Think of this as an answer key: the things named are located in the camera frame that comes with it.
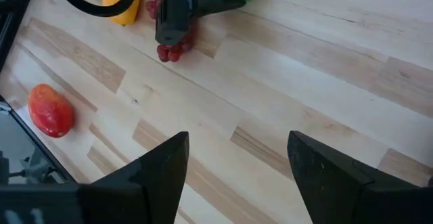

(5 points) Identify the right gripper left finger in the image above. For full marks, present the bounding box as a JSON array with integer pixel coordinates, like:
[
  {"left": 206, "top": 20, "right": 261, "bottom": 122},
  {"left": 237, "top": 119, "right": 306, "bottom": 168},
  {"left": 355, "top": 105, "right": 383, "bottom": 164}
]
[{"left": 81, "top": 131, "right": 190, "bottom": 224}]

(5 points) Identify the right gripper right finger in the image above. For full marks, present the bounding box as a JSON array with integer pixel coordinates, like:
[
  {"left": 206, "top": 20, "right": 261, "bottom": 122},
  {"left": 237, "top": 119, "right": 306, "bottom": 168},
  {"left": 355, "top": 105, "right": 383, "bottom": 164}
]
[{"left": 287, "top": 131, "right": 433, "bottom": 224}]

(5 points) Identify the red-orange mango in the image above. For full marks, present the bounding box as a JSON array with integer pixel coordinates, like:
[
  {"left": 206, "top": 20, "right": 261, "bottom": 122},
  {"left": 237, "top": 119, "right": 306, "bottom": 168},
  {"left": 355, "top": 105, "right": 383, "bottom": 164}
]
[{"left": 27, "top": 83, "right": 76, "bottom": 139}]

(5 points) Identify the red grape bunch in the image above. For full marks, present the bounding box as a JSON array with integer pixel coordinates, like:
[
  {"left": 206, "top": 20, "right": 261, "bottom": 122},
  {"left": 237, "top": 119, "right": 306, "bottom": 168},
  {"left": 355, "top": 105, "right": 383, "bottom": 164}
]
[{"left": 145, "top": 0, "right": 198, "bottom": 64}]

